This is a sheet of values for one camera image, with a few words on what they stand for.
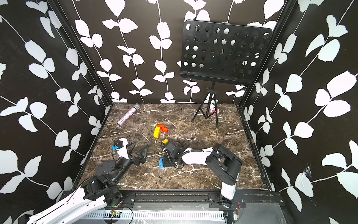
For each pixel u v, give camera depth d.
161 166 0.86
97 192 0.52
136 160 0.60
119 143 0.56
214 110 1.13
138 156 0.61
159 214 0.70
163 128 1.02
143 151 0.62
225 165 0.47
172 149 0.70
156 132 1.00
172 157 0.69
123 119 1.06
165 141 0.90
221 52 0.66
